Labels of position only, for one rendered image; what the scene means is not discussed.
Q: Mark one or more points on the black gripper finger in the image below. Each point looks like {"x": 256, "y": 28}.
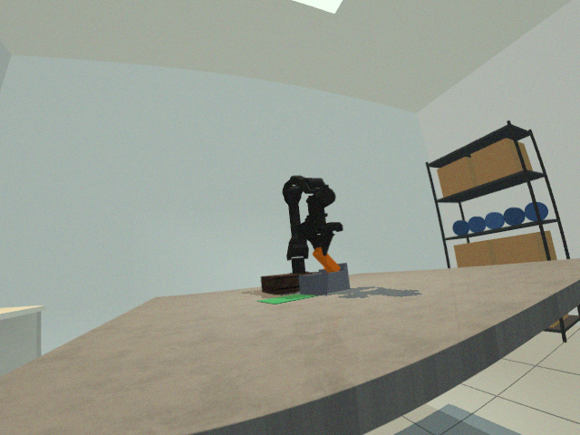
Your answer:
{"x": 315, "y": 241}
{"x": 326, "y": 240}

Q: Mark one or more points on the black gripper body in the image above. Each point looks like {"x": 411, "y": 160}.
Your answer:
{"x": 324, "y": 228}

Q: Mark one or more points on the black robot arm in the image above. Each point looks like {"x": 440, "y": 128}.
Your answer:
{"x": 322, "y": 197}

